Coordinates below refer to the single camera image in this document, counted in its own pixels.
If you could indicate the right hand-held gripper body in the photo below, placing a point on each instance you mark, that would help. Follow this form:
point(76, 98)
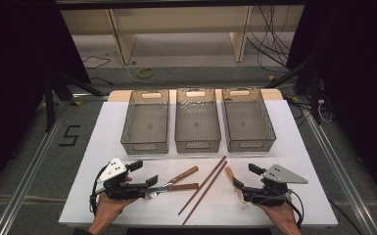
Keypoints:
point(267, 196)

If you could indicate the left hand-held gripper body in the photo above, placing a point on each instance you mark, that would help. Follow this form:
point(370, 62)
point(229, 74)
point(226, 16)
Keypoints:
point(117, 191)

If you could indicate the grey translucent plastic bin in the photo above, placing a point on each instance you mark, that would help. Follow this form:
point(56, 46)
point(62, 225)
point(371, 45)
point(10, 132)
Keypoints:
point(197, 124)
point(147, 125)
point(248, 122)

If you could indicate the person's left hand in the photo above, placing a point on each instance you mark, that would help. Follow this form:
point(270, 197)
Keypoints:
point(107, 210)

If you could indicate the person's right hand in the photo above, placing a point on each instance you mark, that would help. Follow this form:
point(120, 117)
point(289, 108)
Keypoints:
point(284, 215)

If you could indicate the white table cover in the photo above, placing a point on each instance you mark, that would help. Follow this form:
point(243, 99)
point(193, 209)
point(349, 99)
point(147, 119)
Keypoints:
point(209, 212)

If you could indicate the light wooden table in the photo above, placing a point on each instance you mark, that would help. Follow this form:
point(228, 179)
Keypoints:
point(120, 95)

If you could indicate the yellow tape roll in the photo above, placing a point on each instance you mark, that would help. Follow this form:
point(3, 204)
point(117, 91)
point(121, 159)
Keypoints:
point(145, 72)

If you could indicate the black metal stand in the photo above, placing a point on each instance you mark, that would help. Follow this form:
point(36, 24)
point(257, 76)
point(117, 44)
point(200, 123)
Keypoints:
point(313, 91)
point(50, 98)

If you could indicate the black curtain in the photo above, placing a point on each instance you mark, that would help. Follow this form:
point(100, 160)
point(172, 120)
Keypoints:
point(359, 81)
point(13, 81)

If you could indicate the light wooden shelf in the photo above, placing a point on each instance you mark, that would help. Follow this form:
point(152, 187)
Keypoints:
point(176, 19)

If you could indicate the aluminium floor rail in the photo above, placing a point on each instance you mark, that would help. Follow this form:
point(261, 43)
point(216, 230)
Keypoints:
point(339, 176)
point(26, 176)

